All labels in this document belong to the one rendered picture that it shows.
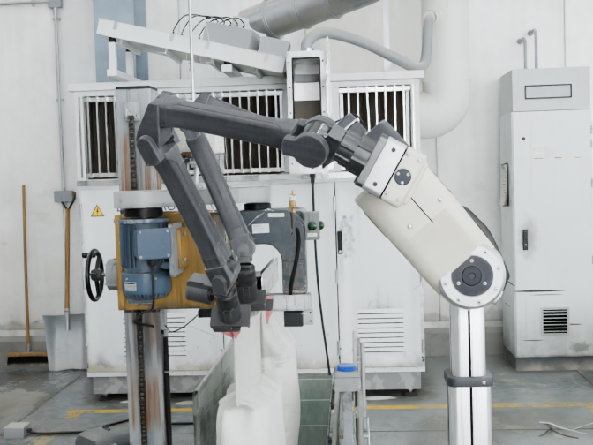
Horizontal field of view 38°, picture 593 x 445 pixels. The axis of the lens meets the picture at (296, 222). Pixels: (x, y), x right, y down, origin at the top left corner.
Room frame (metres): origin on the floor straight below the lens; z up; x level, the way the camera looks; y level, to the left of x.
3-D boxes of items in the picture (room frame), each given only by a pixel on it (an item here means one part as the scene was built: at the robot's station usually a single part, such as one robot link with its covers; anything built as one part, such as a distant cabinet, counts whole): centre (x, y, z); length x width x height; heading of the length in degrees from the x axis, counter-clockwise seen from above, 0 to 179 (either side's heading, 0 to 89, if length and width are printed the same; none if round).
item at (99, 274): (2.87, 0.69, 1.13); 0.18 x 0.11 x 0.18; 176
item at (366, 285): (6.03, 0.27, 1.05); 2.28 x 1.16 x 2.09; 86
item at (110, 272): (2.87, 0.62, 1.14); 0.11 x 0.06 x 0.11; 176
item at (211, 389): (3.36, 0.32, 0.54); 1.05 x 0.02 x 0.41; 176
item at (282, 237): (2.89, 0.09, 1.21); 0.30 x 0.25 x 0.30; 176
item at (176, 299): (2.88, 0.43, 1.18); 0.34 x 0.25 x 0.31; 86
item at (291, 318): (2.76, 0.00, 0.98); 0.09 x 0.05 x 0.05; 86
